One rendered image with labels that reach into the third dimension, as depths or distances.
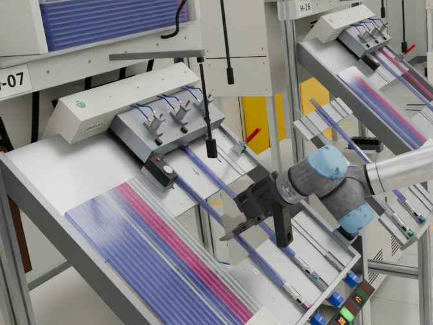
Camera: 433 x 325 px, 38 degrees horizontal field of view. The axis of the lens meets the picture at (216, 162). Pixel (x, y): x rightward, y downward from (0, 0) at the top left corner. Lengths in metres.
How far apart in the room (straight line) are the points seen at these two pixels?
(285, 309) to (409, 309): 1.51
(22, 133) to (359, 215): 0.83
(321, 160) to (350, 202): 0.11
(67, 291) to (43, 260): 1.45
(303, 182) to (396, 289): 1.82
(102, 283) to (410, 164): 0.72
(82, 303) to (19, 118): 0.64
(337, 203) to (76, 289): 0.99
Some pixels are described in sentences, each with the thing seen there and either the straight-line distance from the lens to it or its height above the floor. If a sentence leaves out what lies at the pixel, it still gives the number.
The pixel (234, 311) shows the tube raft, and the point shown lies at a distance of 1.40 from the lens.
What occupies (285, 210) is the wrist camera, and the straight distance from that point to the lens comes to 1.45.
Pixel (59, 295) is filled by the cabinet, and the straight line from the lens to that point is 2.04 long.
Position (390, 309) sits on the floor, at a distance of 2.96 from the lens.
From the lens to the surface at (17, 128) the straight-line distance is 1.60.
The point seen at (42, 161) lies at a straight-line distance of 1.46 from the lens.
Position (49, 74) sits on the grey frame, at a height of 1.34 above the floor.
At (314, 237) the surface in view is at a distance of 1.74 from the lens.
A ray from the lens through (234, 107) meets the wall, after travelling 4.86.
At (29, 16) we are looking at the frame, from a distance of 1.39.
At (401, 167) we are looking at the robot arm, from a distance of 1.47.
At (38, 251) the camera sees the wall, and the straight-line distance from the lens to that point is 3.46.
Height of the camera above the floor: 1.50
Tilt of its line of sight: 16 degrees down
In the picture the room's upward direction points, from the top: 7 degrees counter-clockwise
